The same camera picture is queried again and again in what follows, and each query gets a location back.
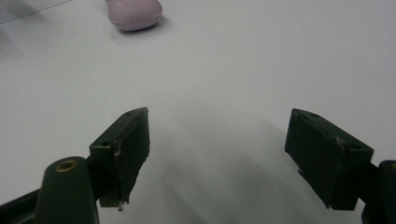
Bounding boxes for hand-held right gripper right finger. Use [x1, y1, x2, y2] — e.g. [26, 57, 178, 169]
[284, 107, 379, 211]

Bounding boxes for pink soft lump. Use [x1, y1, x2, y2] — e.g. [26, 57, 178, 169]
[105, 0, 163, 32]

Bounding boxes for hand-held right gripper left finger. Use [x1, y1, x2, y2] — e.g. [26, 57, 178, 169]
[88, 106, 151, 212]

